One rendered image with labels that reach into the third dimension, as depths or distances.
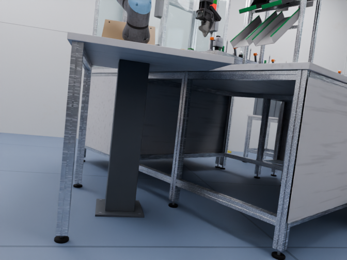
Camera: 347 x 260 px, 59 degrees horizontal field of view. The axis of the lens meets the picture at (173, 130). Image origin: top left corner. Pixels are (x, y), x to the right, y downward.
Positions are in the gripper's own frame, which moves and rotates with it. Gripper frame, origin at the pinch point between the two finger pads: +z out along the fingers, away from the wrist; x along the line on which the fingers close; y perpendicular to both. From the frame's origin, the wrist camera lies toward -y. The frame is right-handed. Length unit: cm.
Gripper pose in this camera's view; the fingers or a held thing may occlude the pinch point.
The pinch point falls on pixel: (205, 35)
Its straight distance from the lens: 199.6
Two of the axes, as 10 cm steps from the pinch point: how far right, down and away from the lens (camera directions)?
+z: -1.1, 9.9, 0.8
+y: -7.5, -0.3, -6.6
